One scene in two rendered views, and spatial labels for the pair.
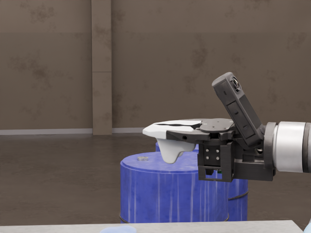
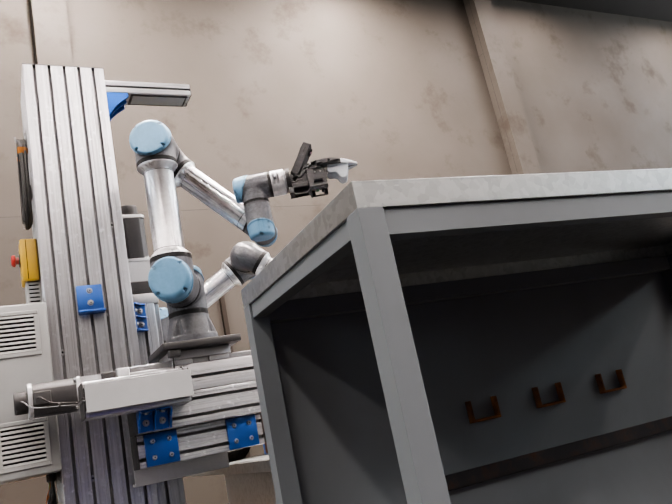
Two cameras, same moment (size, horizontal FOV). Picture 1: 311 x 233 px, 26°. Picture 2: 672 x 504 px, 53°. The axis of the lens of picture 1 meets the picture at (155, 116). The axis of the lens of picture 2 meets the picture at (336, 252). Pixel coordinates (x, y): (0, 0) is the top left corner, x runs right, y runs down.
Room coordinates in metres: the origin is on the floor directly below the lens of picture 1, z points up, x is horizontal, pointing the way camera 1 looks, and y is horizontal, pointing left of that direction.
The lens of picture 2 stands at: (2.76, -0.77, 0.73)
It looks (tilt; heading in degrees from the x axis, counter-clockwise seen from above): 14 degrees up; 158
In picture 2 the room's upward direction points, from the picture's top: 12 degrees counter-clockwise
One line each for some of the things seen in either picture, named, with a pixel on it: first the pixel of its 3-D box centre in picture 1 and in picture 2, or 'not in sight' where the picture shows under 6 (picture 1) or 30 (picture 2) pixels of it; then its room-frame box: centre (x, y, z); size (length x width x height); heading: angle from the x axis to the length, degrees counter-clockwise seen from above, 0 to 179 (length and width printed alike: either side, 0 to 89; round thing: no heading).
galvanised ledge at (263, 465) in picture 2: not in sight; (249, 464); (0.33, -0.29, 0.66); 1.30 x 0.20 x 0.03; 4
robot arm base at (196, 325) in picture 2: not in sight; (190, 328); (0.76, -0.48, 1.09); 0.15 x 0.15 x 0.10
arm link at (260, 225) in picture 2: not in sight; (260, 221); (0.96, -0.27, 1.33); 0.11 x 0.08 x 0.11; 161
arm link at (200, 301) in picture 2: not in sight; (184, 290); (0.77, -0.48, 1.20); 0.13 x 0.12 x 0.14; 161
